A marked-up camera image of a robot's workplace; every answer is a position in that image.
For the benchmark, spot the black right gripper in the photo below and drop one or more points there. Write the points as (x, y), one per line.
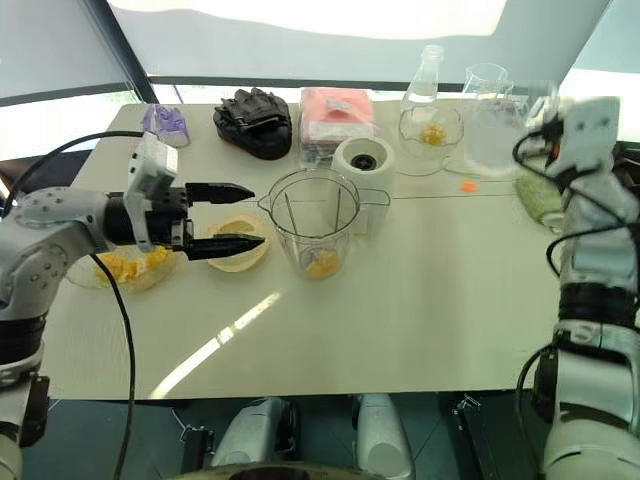
(550, 137)

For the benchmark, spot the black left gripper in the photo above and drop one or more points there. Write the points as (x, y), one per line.
(165, 220)

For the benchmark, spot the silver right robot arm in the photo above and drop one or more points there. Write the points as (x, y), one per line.
(595, 225)

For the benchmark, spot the round glass bowl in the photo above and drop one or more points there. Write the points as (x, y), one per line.
(430, 155)

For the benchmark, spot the shallow glass bowl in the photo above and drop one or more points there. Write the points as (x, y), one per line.
(155, 280)

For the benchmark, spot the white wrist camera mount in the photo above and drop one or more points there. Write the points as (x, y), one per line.
(150, 165)
(595, 130)

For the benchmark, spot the white blender base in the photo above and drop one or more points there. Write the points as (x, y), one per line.
(367, 160)

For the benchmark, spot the bag of green contents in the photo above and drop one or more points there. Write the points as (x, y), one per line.
(540, 200)

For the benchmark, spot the black diagonal frame bar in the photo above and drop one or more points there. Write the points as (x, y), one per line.
(130, 50)

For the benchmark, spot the black gloves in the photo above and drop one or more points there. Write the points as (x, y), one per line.
(255, 125)

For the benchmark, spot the yellow pieces in glass bowl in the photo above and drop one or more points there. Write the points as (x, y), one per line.
(432, 135)

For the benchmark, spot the tall glass beaker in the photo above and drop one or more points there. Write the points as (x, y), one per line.
(490, 140)

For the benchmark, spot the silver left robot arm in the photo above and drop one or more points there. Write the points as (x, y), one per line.
(35, 235)

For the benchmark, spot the purple plastic pack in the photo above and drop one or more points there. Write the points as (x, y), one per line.
(167, 122)

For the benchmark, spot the orange segment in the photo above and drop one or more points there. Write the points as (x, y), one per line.
(125, 270)
(324, 265)
(161, 257)

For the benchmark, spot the pink pack in clear box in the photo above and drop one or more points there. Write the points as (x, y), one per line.
(337, 112)

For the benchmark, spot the small orange piece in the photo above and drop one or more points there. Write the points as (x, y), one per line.
(468, 187)

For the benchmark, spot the clear blender jar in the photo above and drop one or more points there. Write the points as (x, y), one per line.
(315, 220)

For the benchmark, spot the silver rounded shape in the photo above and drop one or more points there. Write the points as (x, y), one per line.
(382, 435)
(250, 435)

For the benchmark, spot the conical glass flask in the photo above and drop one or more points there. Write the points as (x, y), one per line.
(425, 80)

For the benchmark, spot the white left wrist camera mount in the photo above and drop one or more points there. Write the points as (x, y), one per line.
(150, 165)

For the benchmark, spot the black horizontal frame bar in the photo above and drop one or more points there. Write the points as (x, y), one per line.
(280, 81)

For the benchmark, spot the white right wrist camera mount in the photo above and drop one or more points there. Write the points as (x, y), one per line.
(595, 130)

